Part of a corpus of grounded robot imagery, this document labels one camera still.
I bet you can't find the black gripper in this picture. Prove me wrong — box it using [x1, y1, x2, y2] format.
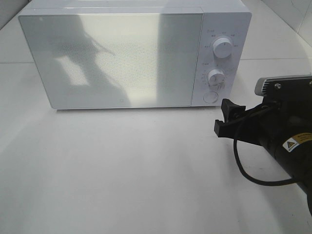
[214, 98, 312, 156]

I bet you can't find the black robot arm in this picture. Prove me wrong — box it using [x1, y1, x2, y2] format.
[214, 98, 312, 209]

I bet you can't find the upper white power knob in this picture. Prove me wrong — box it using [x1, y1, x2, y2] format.
[213, 37, 233, 59]

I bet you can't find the black camera cable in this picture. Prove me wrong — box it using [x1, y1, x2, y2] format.
[233, 119, 300, 185]

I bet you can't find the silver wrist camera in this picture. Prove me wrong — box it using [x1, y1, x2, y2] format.
[254, 75, 312, 97]

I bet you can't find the white microwave door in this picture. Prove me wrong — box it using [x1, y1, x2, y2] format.
[19, 14, 203, 109]

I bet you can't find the round white door button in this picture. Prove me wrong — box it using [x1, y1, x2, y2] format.
[203, 91, 218, 104]

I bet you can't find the white microwave oven body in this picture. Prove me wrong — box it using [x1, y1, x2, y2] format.
[18, 0, 252, 107]

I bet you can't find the lower white timer knob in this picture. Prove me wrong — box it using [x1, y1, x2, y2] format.
[208, 69, 226, 86]

